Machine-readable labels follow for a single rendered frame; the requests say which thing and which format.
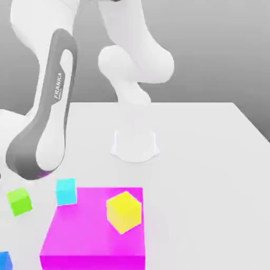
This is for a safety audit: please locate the small yellow cube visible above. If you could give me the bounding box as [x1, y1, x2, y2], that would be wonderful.
[105, 190, 142, 235]

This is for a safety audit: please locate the small cyan cube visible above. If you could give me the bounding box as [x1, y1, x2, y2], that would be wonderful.
[55, 178, 77, 206]

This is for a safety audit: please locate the small green cube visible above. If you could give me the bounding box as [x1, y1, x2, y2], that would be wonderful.
[6, 187, 33, 217]

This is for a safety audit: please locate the small blue cube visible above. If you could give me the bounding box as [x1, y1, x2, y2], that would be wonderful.
[0, 251, 13, 270]

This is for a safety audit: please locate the large magenta box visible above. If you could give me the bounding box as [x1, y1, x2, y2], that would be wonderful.
[39, 187, 146, 270]

